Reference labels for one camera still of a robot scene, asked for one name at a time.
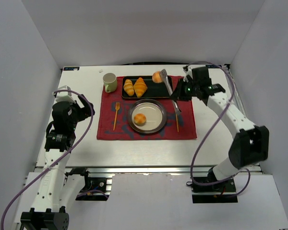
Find metal serving tongs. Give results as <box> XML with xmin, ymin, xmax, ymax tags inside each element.
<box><xmin>159</xmin><ymin>69</ymin><xmax>181</xmax><ymax>115</ymax></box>

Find round bread bun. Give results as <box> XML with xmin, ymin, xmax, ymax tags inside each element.
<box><xmin>152</xmin><ymin>71</ymin><xmax>163</xmax><ymax>83</ymax></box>
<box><xmin>133</xmin><ymin>113</ymin><xmax>146</xmax><ymax>126</ymax></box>

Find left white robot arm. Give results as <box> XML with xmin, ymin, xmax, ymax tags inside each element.
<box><xmin>21</xmin><ymin>90</ymin><xmax>95</xmax><ymax>230</ymax></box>

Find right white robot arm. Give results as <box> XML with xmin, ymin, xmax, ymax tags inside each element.
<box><xmin>171</xmin><ymin>79</ymin><xmax>269</xmax><ymax>186</ymax></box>

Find black rectangular tray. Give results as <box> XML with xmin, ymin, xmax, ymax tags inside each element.
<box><xmin>121</xmin><ymin>76</ymin><xmax>169</xmax><ymax>100</ymax></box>

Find red patterned placemat cloth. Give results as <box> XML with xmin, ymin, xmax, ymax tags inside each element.
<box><xmin>96</xmin><ymin>77</ymin><xmax>197</xmax><ymax>140</ymax></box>

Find orange plastic fork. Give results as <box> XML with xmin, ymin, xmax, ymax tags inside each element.
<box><xmin>113</xmin><ymin>102</ymin><xmax>120</xmax><ymax>131</ymax></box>

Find dark rimmed white plate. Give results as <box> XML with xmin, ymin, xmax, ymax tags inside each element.
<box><xmin>127</xmin><ymin>99</ymin><xmax>167</xmax><ymax>134</ymax></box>

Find right blue table label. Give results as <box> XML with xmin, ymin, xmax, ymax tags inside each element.
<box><xmin>205</xmin><ymin>65</ymin><xmax>222</xmax><ymax>69</ymax></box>

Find blue table label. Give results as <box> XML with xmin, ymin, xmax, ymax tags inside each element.
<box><xmin>205</xmin><ymin>65</ymin><xmax>222</xmax><ymax>69</ymax></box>
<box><xmin>63</xmin><ymin>67</ymin><xmax>80</xmax><ymax>71</ymax></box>

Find pale green mug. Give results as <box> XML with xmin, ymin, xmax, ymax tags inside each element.
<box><xmin>103</xmin><ymin>73</ymin><xmax>118</xmax><ymax>93</ymax></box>

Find left blue table label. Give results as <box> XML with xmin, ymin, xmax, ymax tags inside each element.
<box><xmin>63</xmin><ymin>67</ymin><xmax>80</xmax><ymax>71</ymax></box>

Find right striped croissant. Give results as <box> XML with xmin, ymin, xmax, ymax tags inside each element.
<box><xmin>133</xmin><ymin>77</ymin><xmax>147</xmax><ymax>98</ymax></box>

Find striped croissant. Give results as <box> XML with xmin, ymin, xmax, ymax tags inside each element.
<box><xmin>123</xmin><ymin>79</ymin><xmax>134</xmax><ymax>97</ymax></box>
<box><xmin>133</xmin><ymin>77</ymin><xmax>147</xmax><ymax>98</ymax></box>

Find left striped croissant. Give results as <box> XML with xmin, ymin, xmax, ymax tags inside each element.
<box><xmin>123</xmin><ymin>79</ymin><xmax>134</xmax><ymax>97</ymax></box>

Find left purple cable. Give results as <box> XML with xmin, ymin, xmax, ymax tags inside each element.
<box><xmin>1</xmin><ymin>90</ymin><xmax>96</xmax><ymax>230</ymax></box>

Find purple cable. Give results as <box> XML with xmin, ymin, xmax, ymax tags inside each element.
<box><xmin>1</xmin><ymin>90</ymin><xmax>96</xmax><ymax>230</ymax></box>
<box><xmin>183</xmin><ymin>61</ymin><xmax>251</xmax><ymax>197</ymax></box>

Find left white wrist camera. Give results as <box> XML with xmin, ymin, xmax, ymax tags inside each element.
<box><xmin>52</xmin><ymin>92</ymin><xmax>75</xmax><ymax>104</ymax></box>

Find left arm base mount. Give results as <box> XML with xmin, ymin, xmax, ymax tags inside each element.
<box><xmin>64</xmin><ymin>168</ymin><xmax>109</xmax><ymax>201</ymax></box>

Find aluminium table frame rail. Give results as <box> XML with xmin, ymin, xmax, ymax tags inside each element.
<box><xmin>222</xmin><ymin>64</ymin><xmax>269</xmax><ymax>170</ymax></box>

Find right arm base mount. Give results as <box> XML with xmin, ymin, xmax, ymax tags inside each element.
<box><xmin>186</xmin><ymin>179</ymin><xmax>238</xmax><ymax>204</ymax></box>

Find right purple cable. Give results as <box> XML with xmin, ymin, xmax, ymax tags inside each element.
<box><xmin>183</xmin><ymin>61</ymin><xmax>251</xmax><ymax>197</ymax></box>

